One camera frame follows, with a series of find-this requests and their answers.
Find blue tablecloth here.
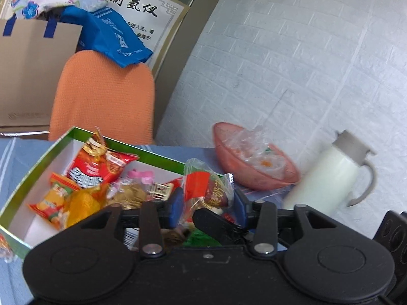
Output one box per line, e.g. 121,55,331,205
0,138,318,305

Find orange chair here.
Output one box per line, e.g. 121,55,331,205
49,50,156,145

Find yellow clear snack packet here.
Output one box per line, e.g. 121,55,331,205
64,186,109,229

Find white thermos jug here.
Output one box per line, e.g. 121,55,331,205
282,130,378,214

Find cardboard bag with blue handles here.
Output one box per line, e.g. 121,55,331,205
0,17,84,134

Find pink snack packet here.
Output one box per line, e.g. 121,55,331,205
126,169,156,185

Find green snack packet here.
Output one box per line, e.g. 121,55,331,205
181,229,223,248

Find clear plastic wrappers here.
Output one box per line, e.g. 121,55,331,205
229,127,287,176

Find pink plastic bowl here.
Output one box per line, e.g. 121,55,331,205
212,122,301,192

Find framed calligraphy poster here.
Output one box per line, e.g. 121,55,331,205
102,0,187,71

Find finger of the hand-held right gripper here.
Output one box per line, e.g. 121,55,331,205
192,208,255,246

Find red cracker packet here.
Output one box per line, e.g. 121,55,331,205
65,126,140,193

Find brown cake packet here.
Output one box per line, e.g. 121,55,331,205
161,229,189,249

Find green cardboard box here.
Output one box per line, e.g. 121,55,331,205
0,126,225,259

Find small packet with white label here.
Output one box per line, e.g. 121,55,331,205
148,178,184,201

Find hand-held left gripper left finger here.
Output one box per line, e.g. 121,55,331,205
80,187,185,257

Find clear cookie packet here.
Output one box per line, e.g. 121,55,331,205
106,181,148,210

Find clear packet with red date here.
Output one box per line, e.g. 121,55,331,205
177,158,236,230

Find orange chip packet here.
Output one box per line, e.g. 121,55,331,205
28,172,81,231

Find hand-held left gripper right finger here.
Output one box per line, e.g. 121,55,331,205
234,189,338,255

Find blue plastic bag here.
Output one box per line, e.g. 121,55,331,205
60,6,155,68

